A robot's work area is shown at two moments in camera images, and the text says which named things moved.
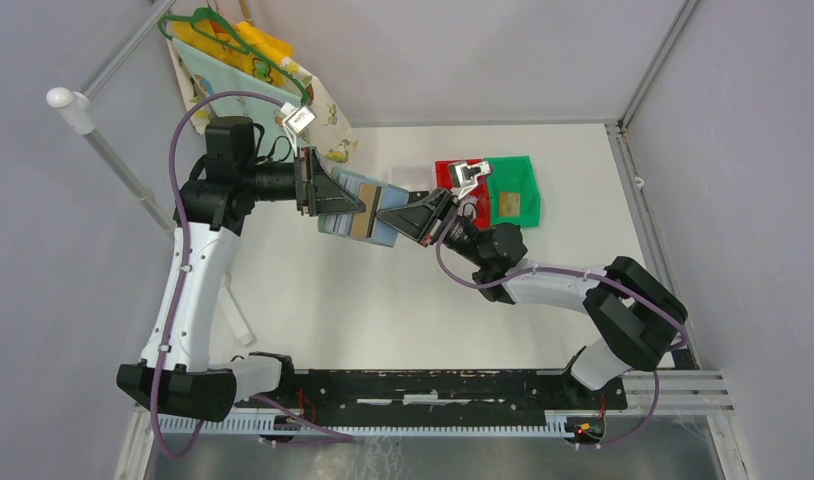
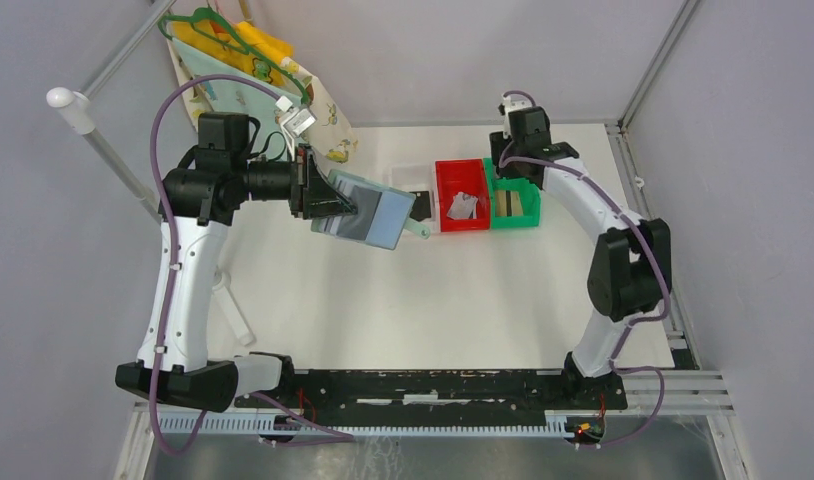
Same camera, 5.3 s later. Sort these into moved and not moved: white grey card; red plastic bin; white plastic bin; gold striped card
Moved: gold striped card
Not moved: white grey card; red plastic bin; white plastic bin
